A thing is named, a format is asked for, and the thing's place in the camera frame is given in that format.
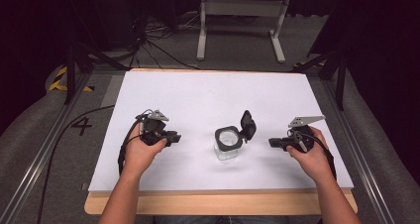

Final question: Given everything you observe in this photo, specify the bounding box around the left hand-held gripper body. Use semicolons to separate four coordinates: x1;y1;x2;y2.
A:
138;109;171;148

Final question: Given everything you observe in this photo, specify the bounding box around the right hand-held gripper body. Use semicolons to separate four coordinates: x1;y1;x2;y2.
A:
286;115;327;154

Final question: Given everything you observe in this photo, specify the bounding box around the clear jar with grey lid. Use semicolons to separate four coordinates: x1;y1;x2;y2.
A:
213;109;258;162

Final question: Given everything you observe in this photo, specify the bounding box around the person's right hand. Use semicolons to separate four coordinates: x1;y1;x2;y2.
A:
285;126;332;184

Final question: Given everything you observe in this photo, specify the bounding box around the person's left hand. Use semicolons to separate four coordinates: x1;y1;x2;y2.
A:
123;131;168;179

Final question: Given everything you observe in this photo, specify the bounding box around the white table mat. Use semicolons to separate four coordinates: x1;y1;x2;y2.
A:
87;70;355;194

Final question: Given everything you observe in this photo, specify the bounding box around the black tape floor mark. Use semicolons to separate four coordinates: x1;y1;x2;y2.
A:
70;116;93;137

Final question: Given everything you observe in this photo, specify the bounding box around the black tripod stand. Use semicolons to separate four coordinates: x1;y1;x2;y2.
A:
63;40;131;105
289;47;349;112

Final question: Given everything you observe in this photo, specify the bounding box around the yellow black hazard tape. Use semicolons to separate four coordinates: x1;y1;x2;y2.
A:
48;65;96;93

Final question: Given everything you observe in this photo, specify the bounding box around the white metal stand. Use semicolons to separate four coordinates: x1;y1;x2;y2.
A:
196;0;292;64

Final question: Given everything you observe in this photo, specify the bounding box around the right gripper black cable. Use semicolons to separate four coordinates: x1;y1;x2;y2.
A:
290;129;338;182

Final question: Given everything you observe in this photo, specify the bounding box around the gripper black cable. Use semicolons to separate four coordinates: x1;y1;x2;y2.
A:
290;129;338;182
117;108;154;176

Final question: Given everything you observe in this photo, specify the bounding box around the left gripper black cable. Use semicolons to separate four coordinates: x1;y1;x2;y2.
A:
117;108;154;176

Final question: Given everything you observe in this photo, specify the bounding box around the aluminium floor rail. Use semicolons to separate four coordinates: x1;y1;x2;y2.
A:
320;78;396;224
0;72;93;224

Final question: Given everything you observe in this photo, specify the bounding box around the bundle of black floor cables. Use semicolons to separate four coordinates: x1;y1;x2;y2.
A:
128;10;201;70

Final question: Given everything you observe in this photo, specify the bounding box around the long black floor cable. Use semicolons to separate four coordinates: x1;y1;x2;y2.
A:
35;104;116;224

